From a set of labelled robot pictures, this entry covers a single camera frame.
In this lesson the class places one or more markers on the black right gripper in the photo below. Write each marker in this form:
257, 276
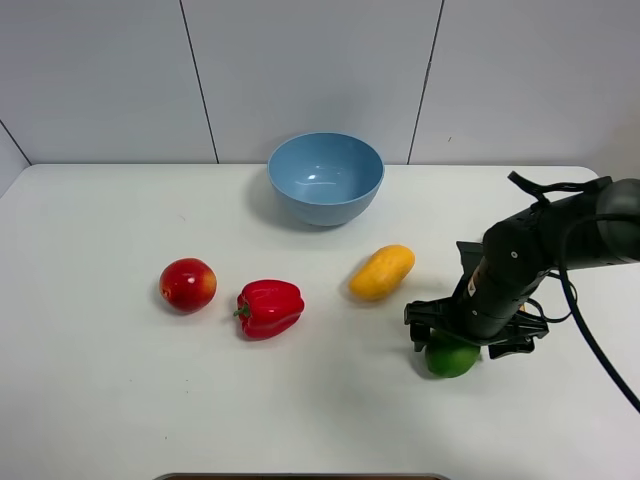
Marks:
486, 314

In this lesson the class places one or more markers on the green lime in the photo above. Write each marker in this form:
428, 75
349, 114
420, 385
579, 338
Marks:
450, 358

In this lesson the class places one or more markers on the yellow mango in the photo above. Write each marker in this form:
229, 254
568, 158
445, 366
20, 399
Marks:
382, 274

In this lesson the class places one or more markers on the red apple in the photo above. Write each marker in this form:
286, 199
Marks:
187, 285

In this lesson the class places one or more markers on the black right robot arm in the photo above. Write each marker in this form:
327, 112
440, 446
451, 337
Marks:
577, 225

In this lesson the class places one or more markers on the blue plastic bowl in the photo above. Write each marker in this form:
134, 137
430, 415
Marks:
325, 179

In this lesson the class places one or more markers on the red bell pepper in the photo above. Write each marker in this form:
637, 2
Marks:
266, 308

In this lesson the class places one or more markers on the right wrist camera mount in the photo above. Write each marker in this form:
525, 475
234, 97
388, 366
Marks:
471, 254

